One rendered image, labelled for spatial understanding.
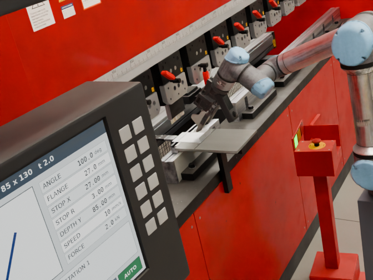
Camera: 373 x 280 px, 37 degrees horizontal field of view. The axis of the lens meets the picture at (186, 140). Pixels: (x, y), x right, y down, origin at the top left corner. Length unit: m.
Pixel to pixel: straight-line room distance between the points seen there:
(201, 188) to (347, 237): 1.34
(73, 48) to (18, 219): 0.99
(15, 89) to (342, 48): 0.92
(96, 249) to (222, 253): 1.43
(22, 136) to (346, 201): 2.90
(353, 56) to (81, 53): 0.78
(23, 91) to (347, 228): 2.37
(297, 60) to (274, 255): 1.10
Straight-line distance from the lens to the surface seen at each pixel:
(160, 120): 2.44
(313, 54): 1.88
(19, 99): 1.21
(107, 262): 0.83
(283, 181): 2.71
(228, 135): 2.09
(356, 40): 1.64
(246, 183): 2.34
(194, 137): 2.13
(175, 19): 2.07
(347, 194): 3.56
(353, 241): 3.15
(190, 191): 2.02
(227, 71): 1.91
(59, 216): 0.75
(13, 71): 1.20
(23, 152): 0.69
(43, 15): 1.56
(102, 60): 1.73
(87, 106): 0.78
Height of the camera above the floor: 1.83
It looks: 23 degrees down
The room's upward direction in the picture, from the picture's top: 13 degrees counter-clockwise
